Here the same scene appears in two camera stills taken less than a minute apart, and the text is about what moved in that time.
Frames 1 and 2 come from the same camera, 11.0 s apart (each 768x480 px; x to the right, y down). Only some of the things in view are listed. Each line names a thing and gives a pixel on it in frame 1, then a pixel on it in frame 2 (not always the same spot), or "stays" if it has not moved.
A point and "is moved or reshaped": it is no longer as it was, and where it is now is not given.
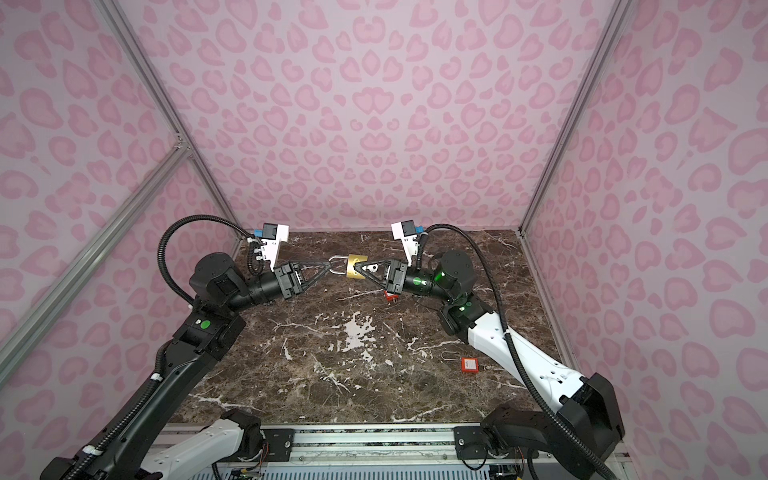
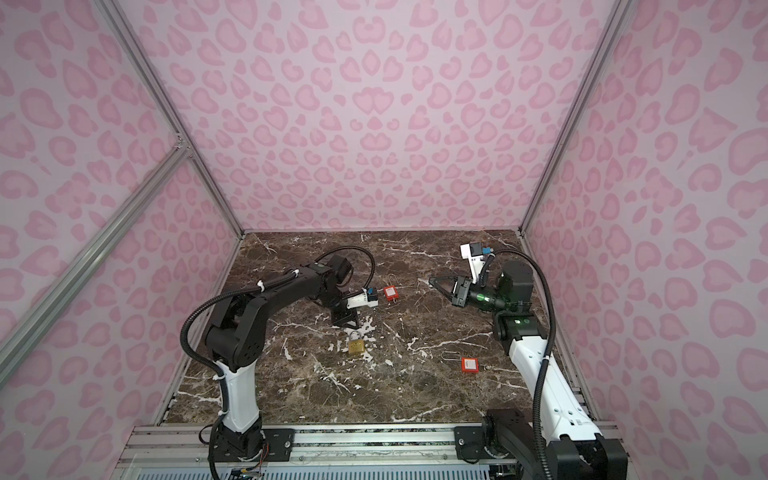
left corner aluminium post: [153, 86] stays
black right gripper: [396, 276] → [460, 291]
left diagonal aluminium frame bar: [23, 327] stays
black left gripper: [290, 280] → [345, 319]
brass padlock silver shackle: [352, 259] is moved or reshaped
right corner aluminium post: [618, 12] stays
